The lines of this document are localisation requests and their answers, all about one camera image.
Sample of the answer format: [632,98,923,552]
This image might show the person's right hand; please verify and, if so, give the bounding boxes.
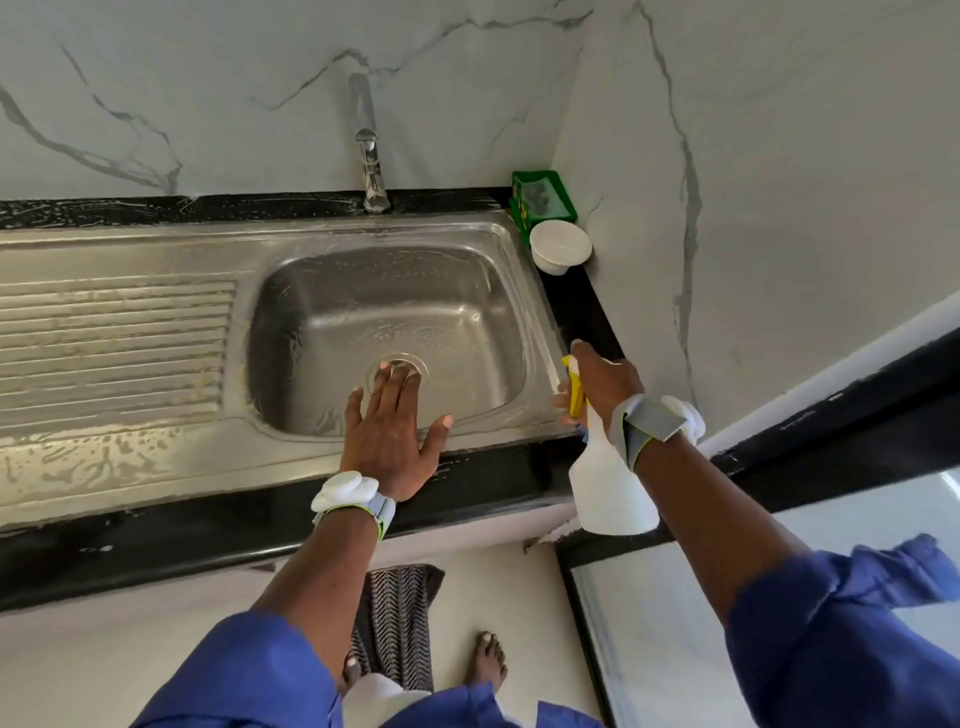
[558,339,647,429]

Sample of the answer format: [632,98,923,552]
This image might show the person's left hand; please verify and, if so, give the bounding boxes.
[339,360,455,504]

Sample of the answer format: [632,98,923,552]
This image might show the white yellow spray bottle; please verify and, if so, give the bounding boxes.
[561,354,662,537]

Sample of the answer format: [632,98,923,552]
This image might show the stainless steel sink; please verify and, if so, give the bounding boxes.
[0,210,569,530]

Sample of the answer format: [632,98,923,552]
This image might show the person's right forearm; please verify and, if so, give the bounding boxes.
[637,435,812,624]

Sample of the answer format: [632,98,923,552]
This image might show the person's left forearm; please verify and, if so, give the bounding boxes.
[252,510,380,639]

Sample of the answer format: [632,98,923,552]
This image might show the person's right foot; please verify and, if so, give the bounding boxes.
[468,630,509,692]

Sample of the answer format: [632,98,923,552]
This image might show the white left wrist tracker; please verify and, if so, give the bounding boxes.
[310,469,399,539]

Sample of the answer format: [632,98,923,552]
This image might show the metal drain strainer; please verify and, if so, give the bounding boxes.
[367,351,432,395]

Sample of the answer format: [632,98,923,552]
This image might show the white bowl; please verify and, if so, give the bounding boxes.
[528,219,594,276]

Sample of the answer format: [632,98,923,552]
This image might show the striped floor mat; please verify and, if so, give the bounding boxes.
[349,564,447,692]

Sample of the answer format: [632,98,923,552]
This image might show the green soap tray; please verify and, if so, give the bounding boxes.
[510,169,579,234]

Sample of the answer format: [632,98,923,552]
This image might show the white trousers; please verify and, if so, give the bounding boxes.
[342,672,437,728]

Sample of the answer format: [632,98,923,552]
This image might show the chrome faucet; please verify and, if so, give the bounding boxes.
[348,72,392,215]

